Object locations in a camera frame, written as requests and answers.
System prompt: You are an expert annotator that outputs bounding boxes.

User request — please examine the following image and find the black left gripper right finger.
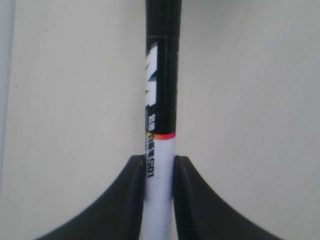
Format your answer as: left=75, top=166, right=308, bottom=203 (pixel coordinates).
left=172, top=155, right=280, bottom=240

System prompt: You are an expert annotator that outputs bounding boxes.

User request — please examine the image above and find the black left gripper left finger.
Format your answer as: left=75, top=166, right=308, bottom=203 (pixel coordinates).
left=40, top=155, right=146, bottom=240

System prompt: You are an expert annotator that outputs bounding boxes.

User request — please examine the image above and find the black and white marker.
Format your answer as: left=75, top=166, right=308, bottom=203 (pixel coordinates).
left=142, top=0, right=182, bottom=240

